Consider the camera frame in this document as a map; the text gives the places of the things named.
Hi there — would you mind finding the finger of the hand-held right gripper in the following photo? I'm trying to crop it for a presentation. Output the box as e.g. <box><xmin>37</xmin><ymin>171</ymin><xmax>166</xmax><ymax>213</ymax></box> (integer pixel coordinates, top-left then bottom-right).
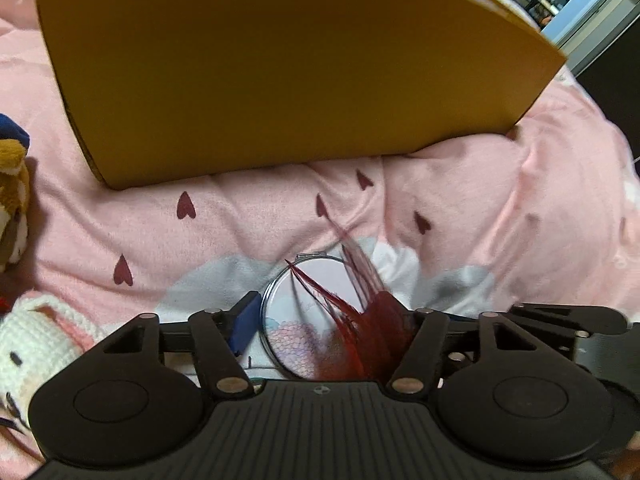
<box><xmin>509</xmin><ymin>302</ymin><xmax>632</xmax><ymax>361</ymax></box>

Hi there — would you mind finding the glass window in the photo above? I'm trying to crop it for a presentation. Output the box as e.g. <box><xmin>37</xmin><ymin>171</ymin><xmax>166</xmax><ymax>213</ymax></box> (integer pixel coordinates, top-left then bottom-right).
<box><xmin>509</xmin><ymin>0</ymin><xmax>640</xmax><ymax>73</ymax></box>

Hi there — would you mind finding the yellow cardboard box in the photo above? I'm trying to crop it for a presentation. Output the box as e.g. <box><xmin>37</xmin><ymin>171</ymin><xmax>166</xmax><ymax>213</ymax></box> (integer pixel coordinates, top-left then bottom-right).
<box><xmin>36</xmin><ymin>0</ymin><xmax>569</xmax><ymax>191</ymax></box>

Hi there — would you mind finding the white crochet toy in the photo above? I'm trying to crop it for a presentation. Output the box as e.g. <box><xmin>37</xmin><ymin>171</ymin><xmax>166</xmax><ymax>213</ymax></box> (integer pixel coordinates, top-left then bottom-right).
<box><xmin>0</xmin><ymin>294</ymin><xmax>109</xmax><ymax>438</ymax></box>

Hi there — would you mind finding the round compact mirror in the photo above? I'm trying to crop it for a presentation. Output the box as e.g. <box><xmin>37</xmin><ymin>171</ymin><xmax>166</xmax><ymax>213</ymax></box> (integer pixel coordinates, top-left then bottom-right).
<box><xmin>260</xmin><ymin>252</ymin><xmax>387</xmax><ymax>381</ymax></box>

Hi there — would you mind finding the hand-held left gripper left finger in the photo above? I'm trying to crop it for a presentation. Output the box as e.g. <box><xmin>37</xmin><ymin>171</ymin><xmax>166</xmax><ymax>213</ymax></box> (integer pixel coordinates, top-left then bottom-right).
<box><xmin>102</xmin><ymin>290</ymin><xmax>262</xmax><ymax>397</ymax></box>

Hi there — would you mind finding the red and green feather toy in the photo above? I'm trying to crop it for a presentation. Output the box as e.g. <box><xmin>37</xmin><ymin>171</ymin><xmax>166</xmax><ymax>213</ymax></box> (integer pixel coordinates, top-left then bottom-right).
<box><xmin>284</xmin><ymin>214</ymin><xmax>417</xmax><ymax>382</ymax></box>

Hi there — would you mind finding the pink cloud print blanket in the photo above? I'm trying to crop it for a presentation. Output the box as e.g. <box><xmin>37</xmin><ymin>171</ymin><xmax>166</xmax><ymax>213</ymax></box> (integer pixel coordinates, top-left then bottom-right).
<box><xmin>0</xmin><ymin>0</ymin><xmax>640</xmax><ymax>480</ymax></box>

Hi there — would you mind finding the brown and blue plush toy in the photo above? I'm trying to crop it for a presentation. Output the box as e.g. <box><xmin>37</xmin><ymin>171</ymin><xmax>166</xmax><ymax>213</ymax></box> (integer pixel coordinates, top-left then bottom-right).
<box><xmin>0</xmin><ymin>112</ymin><xmax>34</xmax><ymax>276</ymax></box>

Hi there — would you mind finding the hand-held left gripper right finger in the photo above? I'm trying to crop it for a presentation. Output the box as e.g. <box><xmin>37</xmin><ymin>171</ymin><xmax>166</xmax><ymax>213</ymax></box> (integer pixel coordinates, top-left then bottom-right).
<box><xmin>387</xmin><ymin>306</ymin><xmax>538</xmax><ymax>395</ymax></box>

